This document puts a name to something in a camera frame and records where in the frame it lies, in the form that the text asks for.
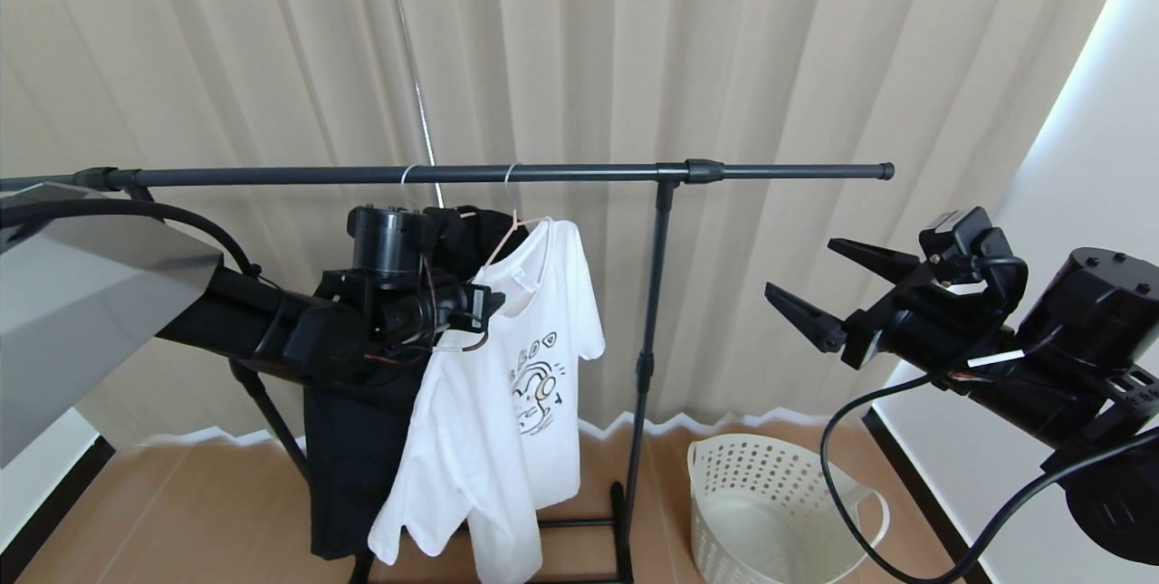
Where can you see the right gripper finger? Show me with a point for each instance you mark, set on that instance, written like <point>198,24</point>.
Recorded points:
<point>810,317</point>
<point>878,260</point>

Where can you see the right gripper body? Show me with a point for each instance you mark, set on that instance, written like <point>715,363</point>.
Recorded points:
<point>933,321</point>

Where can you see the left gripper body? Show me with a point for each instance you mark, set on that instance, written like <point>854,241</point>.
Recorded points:
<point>444,308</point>

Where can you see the pink clothes hanger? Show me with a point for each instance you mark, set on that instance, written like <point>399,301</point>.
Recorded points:
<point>512,204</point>
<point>407,181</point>

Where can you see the white garment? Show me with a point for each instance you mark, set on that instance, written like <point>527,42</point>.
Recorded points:
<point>471,457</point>

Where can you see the black shorts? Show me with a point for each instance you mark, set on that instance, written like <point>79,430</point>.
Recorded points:
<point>349,457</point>

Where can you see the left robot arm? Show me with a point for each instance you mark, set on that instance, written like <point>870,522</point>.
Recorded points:
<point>72,312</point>

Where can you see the black clothes rack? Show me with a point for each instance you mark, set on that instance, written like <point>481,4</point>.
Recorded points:
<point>317,175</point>

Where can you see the white laundry basket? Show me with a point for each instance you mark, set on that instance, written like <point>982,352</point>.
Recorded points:
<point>770,512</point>

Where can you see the beige curtain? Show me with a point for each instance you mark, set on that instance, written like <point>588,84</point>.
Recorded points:
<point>634,41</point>

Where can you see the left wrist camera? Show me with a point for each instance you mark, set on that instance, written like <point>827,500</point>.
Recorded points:
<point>448,226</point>

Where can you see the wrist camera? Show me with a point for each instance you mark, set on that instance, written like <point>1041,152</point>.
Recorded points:
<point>448,226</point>
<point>969,240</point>

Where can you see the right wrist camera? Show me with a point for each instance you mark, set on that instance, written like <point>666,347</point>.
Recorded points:
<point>969,240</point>

